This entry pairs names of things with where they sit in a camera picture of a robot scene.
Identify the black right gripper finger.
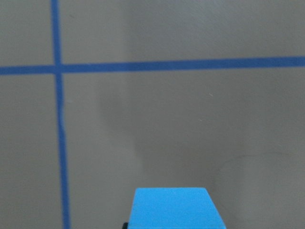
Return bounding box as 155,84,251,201
122,222,128,229

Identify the blue wooden block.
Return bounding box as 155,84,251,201
128,187,226,229

